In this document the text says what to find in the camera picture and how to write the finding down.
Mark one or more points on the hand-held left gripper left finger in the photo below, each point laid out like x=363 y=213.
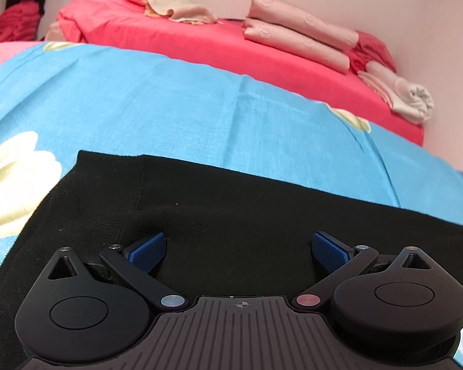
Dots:
x=146 y=253

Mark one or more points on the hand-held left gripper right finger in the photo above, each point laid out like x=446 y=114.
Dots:
x=330 y=253

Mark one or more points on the black pants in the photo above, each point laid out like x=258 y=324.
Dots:
x=235 y=204

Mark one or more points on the blue floral bedsheet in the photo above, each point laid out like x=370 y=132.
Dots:
x=158 y=104

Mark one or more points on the rolled beige towel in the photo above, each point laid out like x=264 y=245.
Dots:
x=405 y=98

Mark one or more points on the red bedsheet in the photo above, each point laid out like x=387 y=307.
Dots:
x=216 y=50

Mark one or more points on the pink sheet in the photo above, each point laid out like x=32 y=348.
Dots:
x=4 y=56

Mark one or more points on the crumpled beige towel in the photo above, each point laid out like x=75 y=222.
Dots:
x=185 y=9

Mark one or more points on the pile of red cloth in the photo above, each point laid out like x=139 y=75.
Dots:
x=19 y=17

